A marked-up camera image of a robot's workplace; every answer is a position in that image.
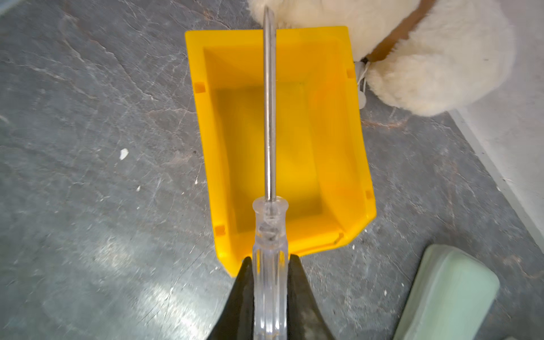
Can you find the clear handle screwdriver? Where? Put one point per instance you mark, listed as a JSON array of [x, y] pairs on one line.
[[270, 251]]

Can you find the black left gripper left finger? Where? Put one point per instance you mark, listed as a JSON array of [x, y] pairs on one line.
[[237, 318]]

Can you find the mint green case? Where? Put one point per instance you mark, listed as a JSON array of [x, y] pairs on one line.
[[450, 297]]

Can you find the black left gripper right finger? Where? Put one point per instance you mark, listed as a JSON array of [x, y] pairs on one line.
[[304, 319]]

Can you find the white plush toy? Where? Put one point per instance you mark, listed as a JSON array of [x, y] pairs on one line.
[[426, 57]]

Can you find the yellow plastic bin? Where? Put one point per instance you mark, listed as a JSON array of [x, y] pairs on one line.
[[321, 165]]

